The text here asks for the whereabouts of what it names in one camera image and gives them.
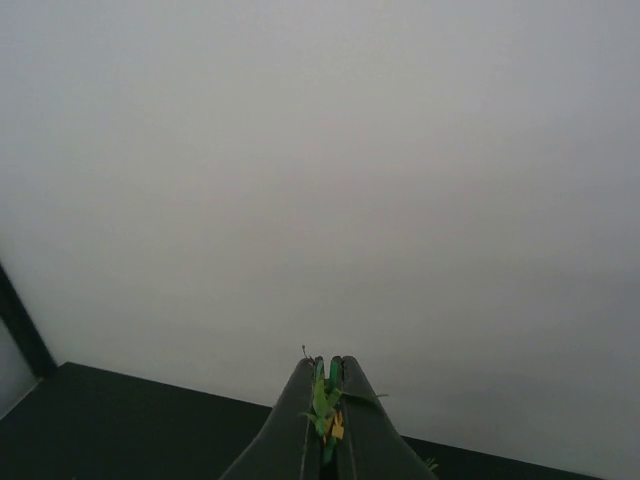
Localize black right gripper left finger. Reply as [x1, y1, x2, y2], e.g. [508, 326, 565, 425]
[222, 357, 323, 480]

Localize black left rear frame post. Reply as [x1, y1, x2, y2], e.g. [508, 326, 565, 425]
[1, 267, 57, 379]

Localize small green christmas tree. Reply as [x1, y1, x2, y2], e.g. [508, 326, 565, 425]
[300, 357, 387, 467]

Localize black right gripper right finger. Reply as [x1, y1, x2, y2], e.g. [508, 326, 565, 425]
[335, 356, 436, 480]

